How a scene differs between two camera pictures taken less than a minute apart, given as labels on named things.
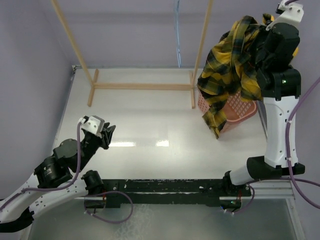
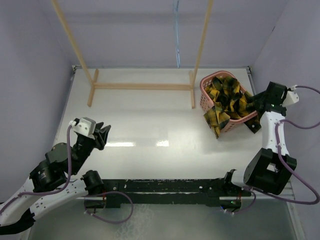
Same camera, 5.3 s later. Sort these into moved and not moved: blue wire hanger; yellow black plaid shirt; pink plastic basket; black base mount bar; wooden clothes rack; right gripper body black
Moved: yellow black plaid shirt; right gripper body black; pink plastic basket
Not moved: black base mount bar; wooden clothes rack; blue wire hanger
